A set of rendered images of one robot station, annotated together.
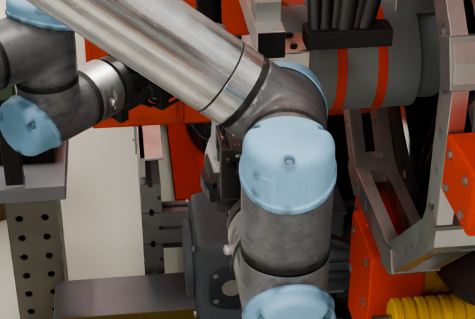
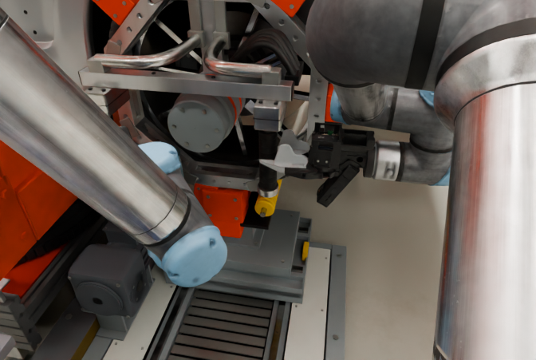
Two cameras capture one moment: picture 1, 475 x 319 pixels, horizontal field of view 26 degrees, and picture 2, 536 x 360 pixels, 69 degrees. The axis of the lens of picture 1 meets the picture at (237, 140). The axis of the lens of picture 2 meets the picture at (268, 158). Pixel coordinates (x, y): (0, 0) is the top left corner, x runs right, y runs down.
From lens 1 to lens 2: 103 cm
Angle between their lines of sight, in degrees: 61
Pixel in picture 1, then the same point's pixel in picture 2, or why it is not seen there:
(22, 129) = not seen: hidden behind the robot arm
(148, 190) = (13, 304)
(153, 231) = (27, 323)
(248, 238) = (448, 140)
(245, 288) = (440, 166)
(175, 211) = (32, 301)
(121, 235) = not seen: outside the picture
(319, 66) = (231, 112)
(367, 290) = (240, 210)
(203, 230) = (111, 274)
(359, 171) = (192, 172)
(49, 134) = not seen: hidden behind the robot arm
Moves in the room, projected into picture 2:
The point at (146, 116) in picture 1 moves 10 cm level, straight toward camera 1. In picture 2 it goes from (20, 253) to (57, 259)
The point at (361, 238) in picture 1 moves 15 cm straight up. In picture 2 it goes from (222, 194) to (218, 148)
